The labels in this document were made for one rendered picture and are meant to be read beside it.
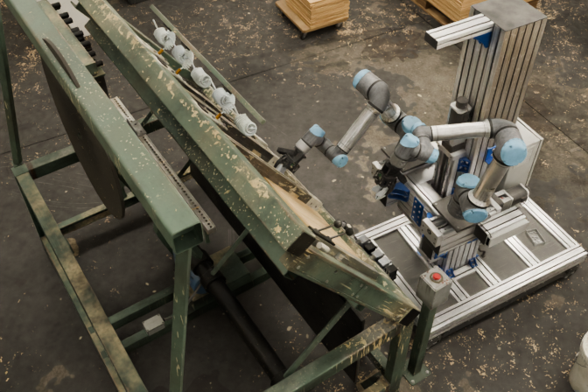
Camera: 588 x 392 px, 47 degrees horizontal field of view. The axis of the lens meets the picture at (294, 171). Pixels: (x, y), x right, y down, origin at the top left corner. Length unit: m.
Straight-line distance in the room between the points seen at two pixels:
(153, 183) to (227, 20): 4.94
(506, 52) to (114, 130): 1.83
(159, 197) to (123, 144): 0.28
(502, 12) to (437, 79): 3.00
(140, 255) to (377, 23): 3.48
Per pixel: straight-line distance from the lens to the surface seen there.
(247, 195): 2.52
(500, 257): 4.63
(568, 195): 5.47
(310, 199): 3.67
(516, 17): 3.32
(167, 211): 2.06
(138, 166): 2.21
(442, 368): 4.32
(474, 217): 3.44
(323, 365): 3.34
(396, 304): 3.27
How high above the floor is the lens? 3.71
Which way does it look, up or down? 45 degrees down
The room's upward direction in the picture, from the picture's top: straight up
